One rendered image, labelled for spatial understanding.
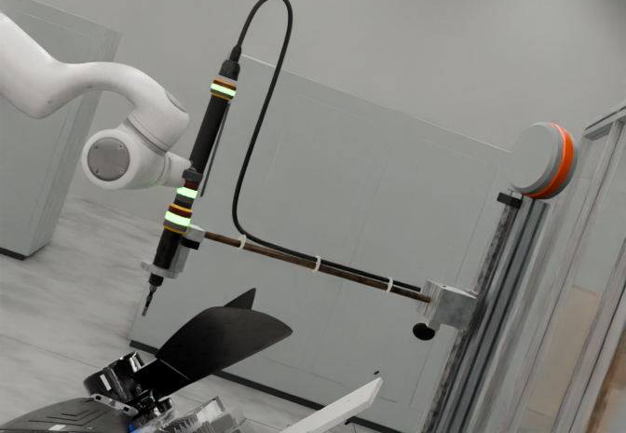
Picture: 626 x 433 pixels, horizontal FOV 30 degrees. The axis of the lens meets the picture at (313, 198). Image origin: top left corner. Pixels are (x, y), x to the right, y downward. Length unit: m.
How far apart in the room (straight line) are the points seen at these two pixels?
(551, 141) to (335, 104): 5.26
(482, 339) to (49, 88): 1.16
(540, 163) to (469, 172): 5.32
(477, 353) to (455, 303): 0.13
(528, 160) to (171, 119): 1.00
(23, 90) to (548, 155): 1.15
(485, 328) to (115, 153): 1.08
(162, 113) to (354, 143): 6.00
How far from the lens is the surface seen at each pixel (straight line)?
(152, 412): 2.23
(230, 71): 2.10
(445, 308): 2.39
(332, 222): 7.65
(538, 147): 2.44
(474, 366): 2.46
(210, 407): 2.58
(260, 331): 2.14
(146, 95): 1.65
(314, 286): 7.69
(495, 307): 2.45
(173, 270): 2.14
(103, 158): 1.63
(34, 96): 1.68
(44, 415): 2.06
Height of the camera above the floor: 1.79
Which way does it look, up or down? 4 degrees down
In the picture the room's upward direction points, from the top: 20 degrees clockwise
